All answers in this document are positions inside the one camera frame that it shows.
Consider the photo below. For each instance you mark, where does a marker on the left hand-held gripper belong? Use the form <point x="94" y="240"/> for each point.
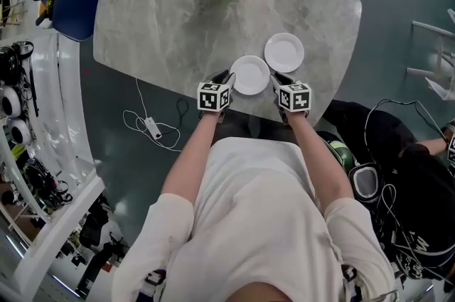
<point x="213" y="98"/>

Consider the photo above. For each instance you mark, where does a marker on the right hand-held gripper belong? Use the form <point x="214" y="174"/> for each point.
<point x="295" y="98"/>

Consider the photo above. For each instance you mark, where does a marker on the white plate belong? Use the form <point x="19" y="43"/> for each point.
<point x="250" y="75"/>
<point x="284" y="52"/>

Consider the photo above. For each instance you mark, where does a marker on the person's right forearm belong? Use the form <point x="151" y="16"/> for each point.
<point x="316" y="158"/>

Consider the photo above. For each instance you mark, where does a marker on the person's left forearm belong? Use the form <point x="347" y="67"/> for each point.
<point x="192" y="158"/>

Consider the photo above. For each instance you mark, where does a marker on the person's dark trousers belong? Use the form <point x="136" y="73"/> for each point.
<point x="249" y="126"/>

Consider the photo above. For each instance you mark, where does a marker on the white power strip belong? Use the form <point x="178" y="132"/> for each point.
<point x="153" y="127"/>

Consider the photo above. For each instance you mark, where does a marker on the green round object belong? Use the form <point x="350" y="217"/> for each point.
<point x="341" y="155"/>

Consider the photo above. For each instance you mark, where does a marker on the person's white shirt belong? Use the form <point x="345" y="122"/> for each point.
<point x="256" y="222"/>

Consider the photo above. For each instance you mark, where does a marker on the white folding stand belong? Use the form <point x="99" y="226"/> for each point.
<point x="439" y="55"/>

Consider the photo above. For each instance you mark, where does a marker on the blue chair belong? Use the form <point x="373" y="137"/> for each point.
<point x="76" y="5"/>

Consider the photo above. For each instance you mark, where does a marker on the white shelf rack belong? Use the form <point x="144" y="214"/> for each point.
<point x="53" y="151"/>

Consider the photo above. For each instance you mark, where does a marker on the white round device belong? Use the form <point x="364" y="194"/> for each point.
<point x="10" y="102"/>
<point x="19" y="131"/>

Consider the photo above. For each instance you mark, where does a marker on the black round device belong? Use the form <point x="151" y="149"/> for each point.
<point x="9" y="62"/>

